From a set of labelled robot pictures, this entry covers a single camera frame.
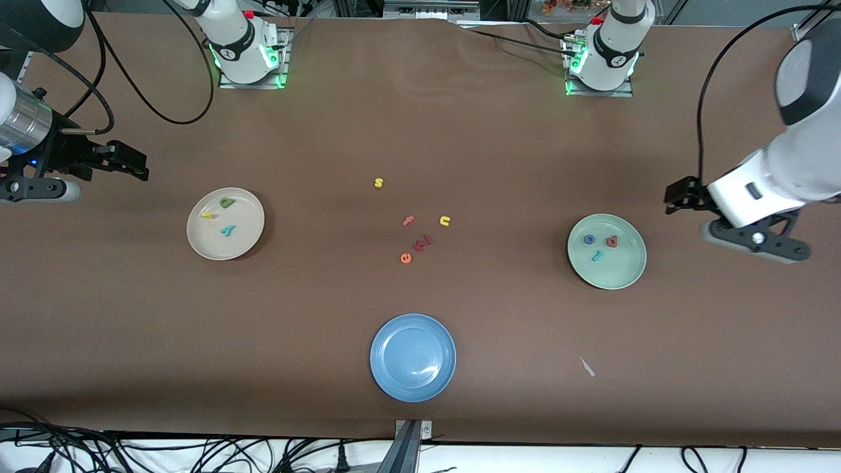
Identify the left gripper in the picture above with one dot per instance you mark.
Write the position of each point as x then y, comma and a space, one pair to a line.
691, 194

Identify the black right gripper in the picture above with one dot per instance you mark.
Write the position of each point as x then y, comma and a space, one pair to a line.
64, 156

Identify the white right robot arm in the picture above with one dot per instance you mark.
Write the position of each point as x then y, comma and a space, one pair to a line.
236, 39

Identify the light green round plate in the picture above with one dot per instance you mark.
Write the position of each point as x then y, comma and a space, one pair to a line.
624, 269

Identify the beige brown round plate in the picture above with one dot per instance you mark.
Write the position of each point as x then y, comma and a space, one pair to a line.
246, 240

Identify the small white paper scrap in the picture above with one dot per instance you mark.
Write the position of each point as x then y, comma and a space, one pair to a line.
587, 366

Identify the orange background clutter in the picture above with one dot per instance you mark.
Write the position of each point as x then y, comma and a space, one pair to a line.
571, 5

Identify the blue round plate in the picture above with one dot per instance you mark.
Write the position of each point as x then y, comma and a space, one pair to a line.
412, 358

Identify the black power plug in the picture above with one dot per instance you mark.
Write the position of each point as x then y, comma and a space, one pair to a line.
342, 460

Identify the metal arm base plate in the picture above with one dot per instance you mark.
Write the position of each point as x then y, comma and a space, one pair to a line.
617, 92
286, 66

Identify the aluminium table edge rail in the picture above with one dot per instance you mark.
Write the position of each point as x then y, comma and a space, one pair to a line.
801, 29

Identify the small metal bracket plate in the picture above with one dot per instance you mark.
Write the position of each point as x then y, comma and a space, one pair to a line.
426, 430

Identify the dark grey mount post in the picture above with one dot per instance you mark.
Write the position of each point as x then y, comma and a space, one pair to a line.
402, 456

